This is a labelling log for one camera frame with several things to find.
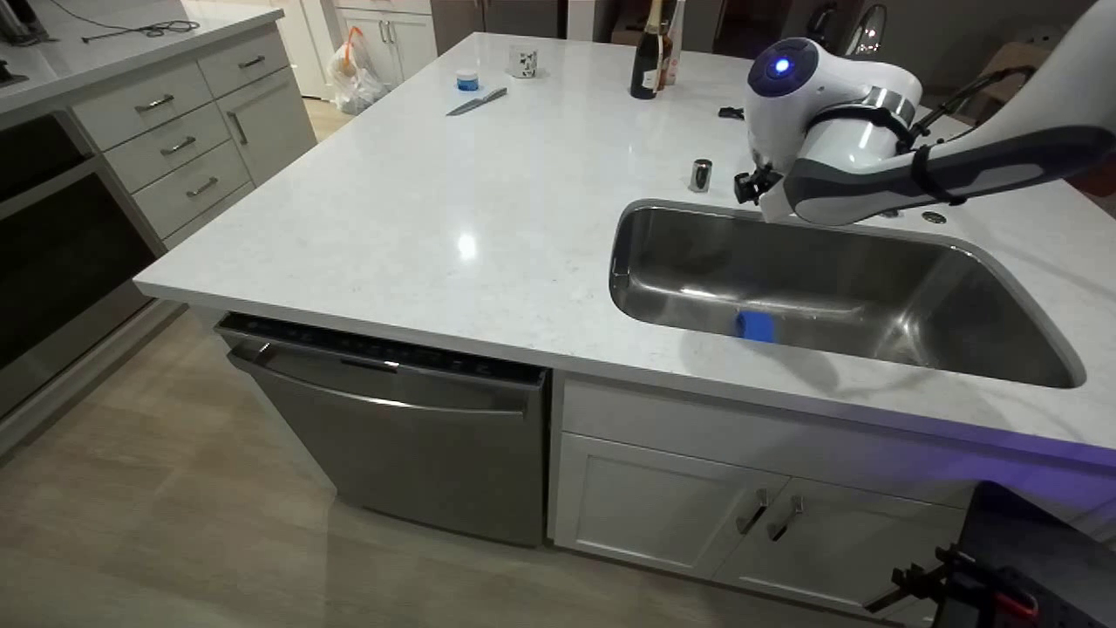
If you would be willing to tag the white island cabinet doors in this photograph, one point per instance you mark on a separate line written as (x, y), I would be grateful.
(751, 497)

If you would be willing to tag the grey side drawer cabinet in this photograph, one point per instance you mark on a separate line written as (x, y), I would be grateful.
(195, 133)

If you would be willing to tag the small chrome soap dispenser cap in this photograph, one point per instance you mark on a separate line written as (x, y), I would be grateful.
(700, 177)

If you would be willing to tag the chrome gooseneck kitchen faucet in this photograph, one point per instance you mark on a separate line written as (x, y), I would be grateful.
(849, 27)

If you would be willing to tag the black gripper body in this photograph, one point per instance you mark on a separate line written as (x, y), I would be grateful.
(751, 187)

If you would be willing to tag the black camera rig with clamp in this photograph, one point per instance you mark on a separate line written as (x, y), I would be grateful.
(1012, 568)

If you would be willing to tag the blue tape roll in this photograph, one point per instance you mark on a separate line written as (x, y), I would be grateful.
(468, 82)

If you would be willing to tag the stainless steel sink basin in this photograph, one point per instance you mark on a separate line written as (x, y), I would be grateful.
(876, 296)

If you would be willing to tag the small glass cup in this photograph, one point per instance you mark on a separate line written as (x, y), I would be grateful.
(529, 66)

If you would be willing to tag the stainless steel dishwasher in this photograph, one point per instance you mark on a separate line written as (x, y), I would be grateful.
(423, 435)

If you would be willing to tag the dark wine bottle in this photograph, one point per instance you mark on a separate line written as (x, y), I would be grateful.
(645, 59)

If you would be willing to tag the blue sponge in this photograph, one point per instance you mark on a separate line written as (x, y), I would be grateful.
(759, 325)

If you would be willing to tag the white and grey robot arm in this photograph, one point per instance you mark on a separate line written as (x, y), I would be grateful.
(840, 133)

